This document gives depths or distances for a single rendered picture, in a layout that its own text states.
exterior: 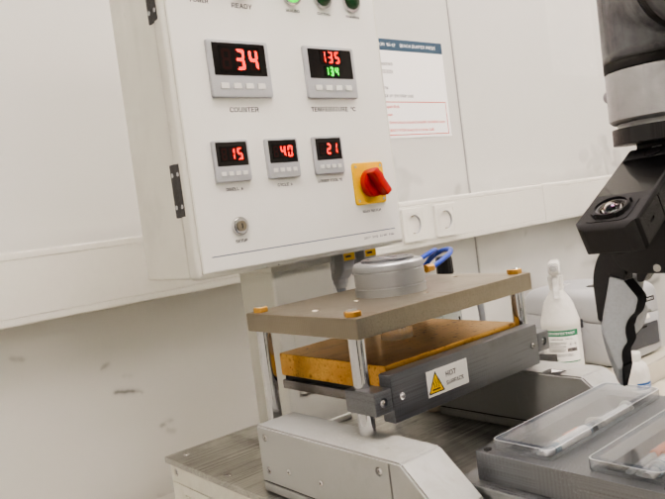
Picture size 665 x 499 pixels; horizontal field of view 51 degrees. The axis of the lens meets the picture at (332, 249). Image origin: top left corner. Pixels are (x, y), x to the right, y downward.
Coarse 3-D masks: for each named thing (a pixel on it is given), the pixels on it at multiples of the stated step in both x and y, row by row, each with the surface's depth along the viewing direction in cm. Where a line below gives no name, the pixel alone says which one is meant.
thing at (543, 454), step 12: (576, 396) 65; (648, 396) 63; (552, 408) 63; (624, 408) 60; (636, 408) 61; (528, 420) 60; (612, 420) 59; (504, 432) 58; (588, 432) 56; (600, 432) 57; (504, 444) 56; (516, 444) 55; (564, 444) 54; (576, 444) 55; (528, 456) 54; (540, 456) 53; (552, 456) 53
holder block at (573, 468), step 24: (648, 408) 62; (624, 432) 57; (480, 456) 57; (504, 456) 55; (576, 456) 53; (504, 480) 55; (528, 480) 54; (552, 480) 52; (576, 480) 50; (600, 480) 49; (624, 480) 48
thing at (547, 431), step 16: (608, 384) 68; (576, 400) 64; (592, 400) 63; (608, 400) 63; (624, 400) 62; (544, 416) 61; (560, 416) 60; (576, 416) 60; (592, 416) 59; (608, 416) 59; (512, 432) 58; (528, 432) 57; (544, 432) 57; (560, 432) 56; (576, 432) 56; (544, 448) 54
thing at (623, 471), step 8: (640, 424) 56; (616, 440) 53; (592, 464) 50; (600, 464) 50; (608, 464) 49; (616, 464) 52; (608, 472) 49; (616, 472) 49; (624, 472) 48; (632, 472) 48; (640, 472) 47; (648, 472) 47; (656, 472) 50; (664, 472) 46; (640, 480) 47; (648, 480) 47; (656, 480) 47; (664, 480) 46
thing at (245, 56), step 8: (224, 48) 79; (232, 48) 79; (240, 48) 80; (248, 48) 81; (256, 48) 81; (224, 56) 78; (232, 56) 79; (240, 56) 80; (248, 56) 81; (256, 56) 81; (224, 64) 78; (232, 64) 79; (240, 64) 80; (248, 64) 81; (256, 64) 81; (248, 72) 81; (256, 72) 81
